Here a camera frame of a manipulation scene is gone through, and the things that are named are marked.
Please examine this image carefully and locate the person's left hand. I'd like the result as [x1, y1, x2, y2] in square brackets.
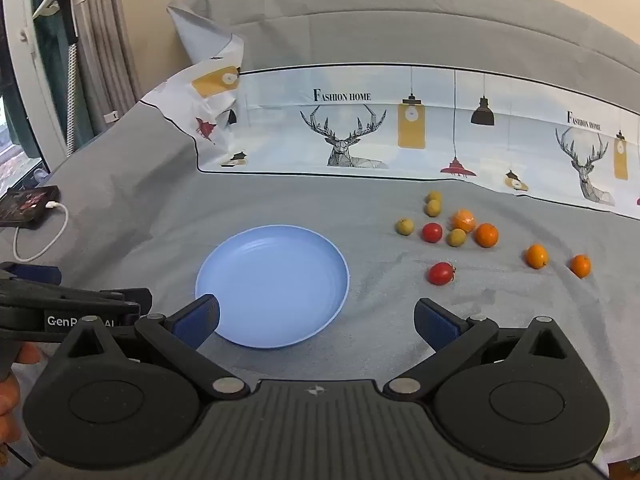
[0, 343, 42, 453]

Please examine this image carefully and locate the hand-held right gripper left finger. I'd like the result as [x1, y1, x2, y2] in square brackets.
[64, 294, 251, 402]

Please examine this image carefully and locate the grey pillow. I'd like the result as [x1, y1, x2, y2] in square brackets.
[197, 0, 640, 111]

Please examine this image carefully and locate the grey curtain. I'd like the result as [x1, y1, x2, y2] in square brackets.
[70, 0, 144, 137]

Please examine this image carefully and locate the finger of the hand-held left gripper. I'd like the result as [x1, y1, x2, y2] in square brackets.
[101, 287, 154, 322]
[0, 261, 63, 287]

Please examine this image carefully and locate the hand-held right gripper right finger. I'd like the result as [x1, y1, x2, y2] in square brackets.
[383, 297, 582, 400]

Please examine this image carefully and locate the red tomato with green stem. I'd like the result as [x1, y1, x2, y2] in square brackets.
[427, 261, 457, 287]

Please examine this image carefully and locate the dark green hanging cloth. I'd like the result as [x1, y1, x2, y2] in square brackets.
[29, 0, 77, 92]

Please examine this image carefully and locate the black phone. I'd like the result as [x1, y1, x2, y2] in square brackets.
[0, 185, 62, 227]

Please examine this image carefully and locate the white charging cable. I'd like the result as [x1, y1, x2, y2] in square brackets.
[13, 201, 70, 263]

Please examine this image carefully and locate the orange in clear wrap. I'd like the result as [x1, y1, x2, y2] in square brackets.
[451, 209, 477, 233]

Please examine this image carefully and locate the grey bedsheet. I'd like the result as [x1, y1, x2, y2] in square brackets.
[0, 100, 640, 466]

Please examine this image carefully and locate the deer print blanket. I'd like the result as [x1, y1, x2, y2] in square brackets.
[139, 0, 640, 221]

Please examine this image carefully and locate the white window frame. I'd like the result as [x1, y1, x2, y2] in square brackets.
[0, 0, 71, 162]

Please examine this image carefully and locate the blue plate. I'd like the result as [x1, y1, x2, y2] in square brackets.
[195, 225, 350, 350]

